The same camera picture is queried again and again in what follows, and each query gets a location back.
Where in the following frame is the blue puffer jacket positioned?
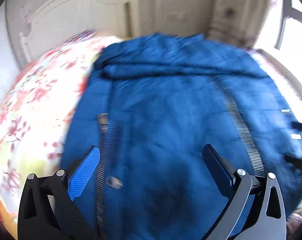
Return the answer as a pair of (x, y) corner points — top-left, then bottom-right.
(61, 34), (302, 239)

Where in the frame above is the floral bed quilt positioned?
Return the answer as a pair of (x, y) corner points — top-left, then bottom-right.
(0, 30), (120, 237)

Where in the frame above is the beige striped curtain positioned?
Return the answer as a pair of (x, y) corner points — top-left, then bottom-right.
(207, 0), (271, 48)

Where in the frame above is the white wooden headboard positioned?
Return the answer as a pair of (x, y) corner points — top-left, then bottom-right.
(6, 0), (141, 68)

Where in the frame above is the dark window frame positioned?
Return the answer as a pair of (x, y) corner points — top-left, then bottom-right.
(274, 0), (302, 50)

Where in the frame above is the wall power socket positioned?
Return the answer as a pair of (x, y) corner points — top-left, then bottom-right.
(167, 11), (187, 22)

